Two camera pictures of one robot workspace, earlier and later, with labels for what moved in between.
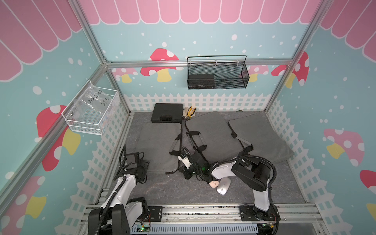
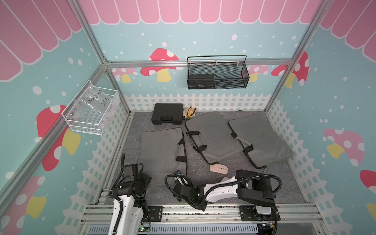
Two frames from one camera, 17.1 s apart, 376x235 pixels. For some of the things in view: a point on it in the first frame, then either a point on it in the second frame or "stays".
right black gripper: x=184 y=172 -> x=188 y=187
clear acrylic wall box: x=90 y=109 stays
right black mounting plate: x=249 y=213 stays
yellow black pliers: x=188 y=113 stays
